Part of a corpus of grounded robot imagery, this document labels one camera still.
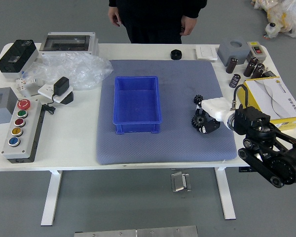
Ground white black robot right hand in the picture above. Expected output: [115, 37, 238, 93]
[192, 97, 234, 135]

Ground person's left hand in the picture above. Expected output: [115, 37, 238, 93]
[180, 15, 197, 36]

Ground person's right hand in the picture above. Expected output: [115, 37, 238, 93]
[108, 6, 123, 27]

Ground big black gear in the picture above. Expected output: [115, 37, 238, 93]
[191, 115, 207, 130]

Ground blue plastic box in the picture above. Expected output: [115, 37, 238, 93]
[113, 76, 163, 135]

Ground yellow white carton box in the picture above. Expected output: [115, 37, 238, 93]
[237, 76, 296, 131]

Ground distribution box with clear cover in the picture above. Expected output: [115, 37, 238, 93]
[39, 31, 99, 56]

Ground person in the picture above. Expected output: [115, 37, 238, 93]
[108, 0, 208, 44]

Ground dark cylindrical capacitor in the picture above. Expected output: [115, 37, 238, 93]
[228, 73, 241, 89]

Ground brown cylindrical capacitor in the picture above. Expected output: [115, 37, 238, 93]
[243, 57, 259, 77]
[251, 63, 266, 79]
[225, 57, 238, 74]

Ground grey block with round hole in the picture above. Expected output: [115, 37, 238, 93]
[217, 37, 251, 67]

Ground clear plastic bag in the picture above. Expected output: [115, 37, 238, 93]
[23, 51, 113, 91]

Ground white plush toy black cap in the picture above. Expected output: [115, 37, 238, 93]
[265, 22, 282, 40]

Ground black power adapter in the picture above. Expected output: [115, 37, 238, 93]
[53, 76, 70, 96]

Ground white table leg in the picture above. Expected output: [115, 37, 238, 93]
[214, 167, 237, 220]
[41, 170, 63, 227]

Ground grey-blue foam mat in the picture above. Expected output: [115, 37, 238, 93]
[96, 59, 238, 165]

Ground plastic-wrapped plush toys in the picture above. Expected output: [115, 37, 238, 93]
[251, 0, 296, 38]

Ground white power socket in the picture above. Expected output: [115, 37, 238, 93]
[37, 83, 74, 104]

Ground small white connector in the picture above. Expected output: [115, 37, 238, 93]
[15, 78, 44, 91]

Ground grey push-button control station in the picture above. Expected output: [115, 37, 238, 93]
[1, 98, 45, 163]

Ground white wall switch panel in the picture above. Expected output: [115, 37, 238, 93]
[195, 45, 218, 61]

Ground grey two-button switch box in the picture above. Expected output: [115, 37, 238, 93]
[246, 41, 266, 64]

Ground metal bracket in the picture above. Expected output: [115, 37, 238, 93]
[171, 171, 192, 193]

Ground black-lidded white enclosure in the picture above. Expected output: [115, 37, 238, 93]
[0, 39, 39, 79]

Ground black adapter cord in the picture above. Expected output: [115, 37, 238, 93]
[40, 93, 56, 116]

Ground grey enclosure with window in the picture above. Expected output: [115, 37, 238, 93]
[0, 86, 18, 125]

